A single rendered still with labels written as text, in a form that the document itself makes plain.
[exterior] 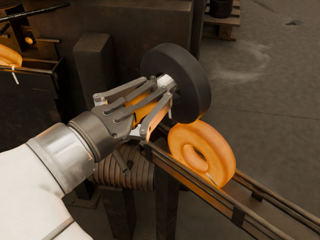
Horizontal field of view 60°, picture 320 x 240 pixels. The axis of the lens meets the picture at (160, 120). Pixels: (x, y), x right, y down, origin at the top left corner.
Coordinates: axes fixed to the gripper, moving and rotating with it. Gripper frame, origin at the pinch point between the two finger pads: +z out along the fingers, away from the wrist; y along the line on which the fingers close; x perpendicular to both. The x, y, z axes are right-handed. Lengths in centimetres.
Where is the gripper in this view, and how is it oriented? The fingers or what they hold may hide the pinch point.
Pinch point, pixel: (173, 79)
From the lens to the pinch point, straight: 50.7
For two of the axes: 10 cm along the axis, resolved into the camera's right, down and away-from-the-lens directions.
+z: 7.0, -5.4, 4.6
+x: -0.4, -6.8, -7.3
